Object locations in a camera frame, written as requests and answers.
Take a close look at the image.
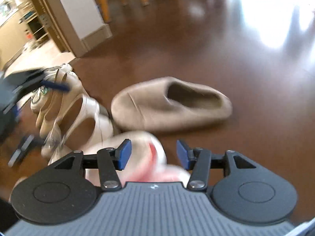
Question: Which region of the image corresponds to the beige quilted slipper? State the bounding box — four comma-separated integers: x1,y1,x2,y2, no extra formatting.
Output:
110,77,233,132

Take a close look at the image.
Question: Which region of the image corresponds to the white green sneaker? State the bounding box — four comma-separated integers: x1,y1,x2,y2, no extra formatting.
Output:
31,63,73,114

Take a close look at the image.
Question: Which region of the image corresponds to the beige pump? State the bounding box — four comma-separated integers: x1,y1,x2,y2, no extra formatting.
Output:
48,71,84,99

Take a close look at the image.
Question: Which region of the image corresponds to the cream loafer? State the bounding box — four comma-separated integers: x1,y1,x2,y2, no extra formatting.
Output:
41,94,117,164
36,87,87,138

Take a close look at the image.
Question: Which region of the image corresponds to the red grey slipper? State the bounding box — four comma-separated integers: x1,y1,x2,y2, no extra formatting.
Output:
83,131,190,186

